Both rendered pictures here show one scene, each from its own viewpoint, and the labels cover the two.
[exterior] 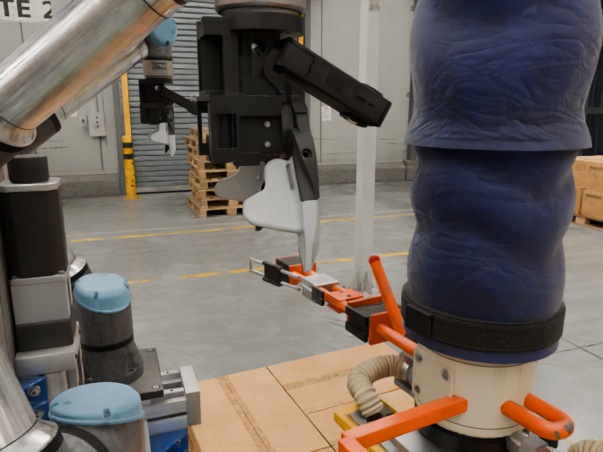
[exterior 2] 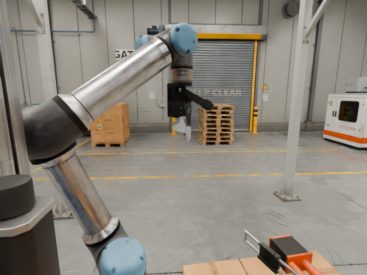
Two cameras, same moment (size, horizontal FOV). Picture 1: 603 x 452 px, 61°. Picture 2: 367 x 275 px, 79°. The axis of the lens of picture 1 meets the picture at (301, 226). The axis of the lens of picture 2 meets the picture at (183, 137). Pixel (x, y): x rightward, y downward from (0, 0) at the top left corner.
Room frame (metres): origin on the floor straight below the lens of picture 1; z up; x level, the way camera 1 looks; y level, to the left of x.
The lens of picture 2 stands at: (0.64, 0.15, 1.68)
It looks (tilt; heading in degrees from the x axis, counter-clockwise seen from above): 11 degrees down; 16
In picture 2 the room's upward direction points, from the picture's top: straight up
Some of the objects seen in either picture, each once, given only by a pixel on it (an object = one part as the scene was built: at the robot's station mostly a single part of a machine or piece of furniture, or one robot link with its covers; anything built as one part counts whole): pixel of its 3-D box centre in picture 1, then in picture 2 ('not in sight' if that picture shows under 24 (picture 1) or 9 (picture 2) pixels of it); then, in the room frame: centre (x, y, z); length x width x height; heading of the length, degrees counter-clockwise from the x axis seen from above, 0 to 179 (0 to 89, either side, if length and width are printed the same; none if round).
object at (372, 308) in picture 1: (375, 318); not in sight; (0.94, -0.14, 1.25); 0.10 x 0.08 x 0.06; 118
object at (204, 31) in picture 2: not in sight; (215, 32); (10.20, 1.57, 4.09); 4.09 x 0.49 x 0.51; 110
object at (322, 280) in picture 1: (319, 288); not in sight; (1.13, -0.04, 1.24); 0.07 x 0.07 x 0.04; 28
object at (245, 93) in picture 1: (253, 93); not in sight; (0.45, 0.04, 1.66); 0.09 x 0.08 x 0.12; 110
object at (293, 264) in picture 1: (295, 269); (289, 252); (1.25, 0.02, 1.25); 0.08 x 0.07 x 0.05; 28
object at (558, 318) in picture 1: (477, 306); not in sight; (0.71, -0.26, 1.36); 0.23 x 0.23 x 0.04
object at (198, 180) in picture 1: (223, 169); (214, 123); (8.46, 1.27, 0.65); 1.29 x 1.10 x 1.31; 20
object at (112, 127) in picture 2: not in sight; (110, 117); (7.14, 4.62, 0.87); 1.21 x 1.02 x 1.74; 20
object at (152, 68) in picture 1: (158, 70); (182, 76); (1.39, 0.37, 1.74); 0.08 x 0.08 x 0.05
